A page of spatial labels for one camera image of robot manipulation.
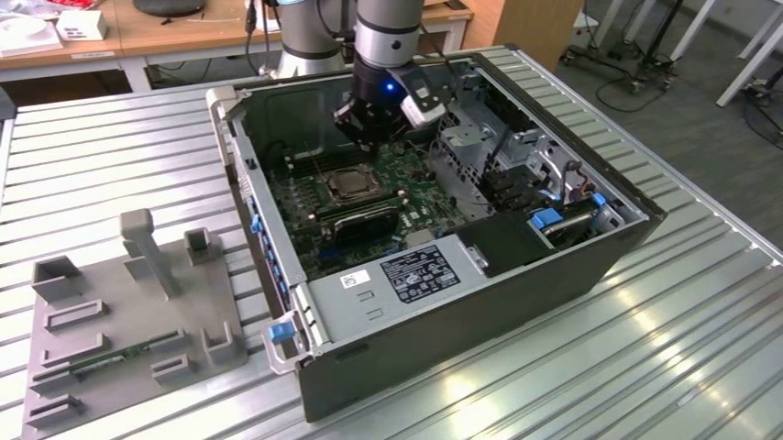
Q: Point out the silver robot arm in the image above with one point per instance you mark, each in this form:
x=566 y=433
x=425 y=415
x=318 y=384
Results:
x=389 y=41

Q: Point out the CPU socket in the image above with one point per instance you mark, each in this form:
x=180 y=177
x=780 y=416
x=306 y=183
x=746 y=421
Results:
x=326 y=199

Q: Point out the green motherboard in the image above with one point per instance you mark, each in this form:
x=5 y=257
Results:
x=422 y=183

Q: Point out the metal drive cage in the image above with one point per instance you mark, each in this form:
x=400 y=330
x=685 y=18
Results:
x=472 y=137

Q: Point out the green RAM stick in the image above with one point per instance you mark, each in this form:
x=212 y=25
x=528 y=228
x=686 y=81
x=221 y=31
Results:
x=356 y=208
x=122 y=354

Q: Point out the graphics card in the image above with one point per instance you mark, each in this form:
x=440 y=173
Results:
x=365 y=227

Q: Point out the silver finned heatsink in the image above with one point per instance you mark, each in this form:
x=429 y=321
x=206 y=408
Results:
x=422 y=238

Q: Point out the wooden cabinet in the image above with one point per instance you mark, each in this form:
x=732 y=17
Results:
x=538 y=27

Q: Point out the wooden desk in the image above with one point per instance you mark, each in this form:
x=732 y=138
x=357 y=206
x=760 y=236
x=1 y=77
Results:
x=184 y=27

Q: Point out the white power supply sticker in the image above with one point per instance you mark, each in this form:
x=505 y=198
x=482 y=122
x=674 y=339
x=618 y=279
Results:
x=357 y=278

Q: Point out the black power supply label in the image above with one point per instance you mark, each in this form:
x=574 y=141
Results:
x=421 y=274

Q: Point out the black plastic shroud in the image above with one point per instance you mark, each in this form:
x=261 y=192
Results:
x=505 y=245

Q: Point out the dark round pad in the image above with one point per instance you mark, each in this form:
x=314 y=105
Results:
x=169 y=7

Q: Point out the small blue clip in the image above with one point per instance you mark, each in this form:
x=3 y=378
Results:
x=598 y=200

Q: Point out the grey power supply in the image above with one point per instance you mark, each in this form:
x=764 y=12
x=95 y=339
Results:
x=344 y=311

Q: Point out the blue case latch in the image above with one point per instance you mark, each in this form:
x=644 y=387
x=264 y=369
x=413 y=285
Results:
x=278 y=332

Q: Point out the black wheeled stand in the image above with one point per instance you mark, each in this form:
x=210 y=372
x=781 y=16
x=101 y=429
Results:
x=658 y=36

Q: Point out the white cardboard box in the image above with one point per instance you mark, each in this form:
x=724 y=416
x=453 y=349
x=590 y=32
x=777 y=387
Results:
x=83 y=23

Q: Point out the black PC case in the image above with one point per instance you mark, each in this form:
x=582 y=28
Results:
x=460 y=344

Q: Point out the white round-lidded box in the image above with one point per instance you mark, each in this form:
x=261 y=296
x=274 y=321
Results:
x=25 y=41

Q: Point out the grey parts rack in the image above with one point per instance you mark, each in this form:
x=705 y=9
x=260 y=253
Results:
x=122 y=321

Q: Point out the white table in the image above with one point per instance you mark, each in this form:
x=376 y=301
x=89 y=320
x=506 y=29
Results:
x=745 y=64

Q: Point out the white grey camera box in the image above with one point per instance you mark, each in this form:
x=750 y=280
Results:
x=422 y=112

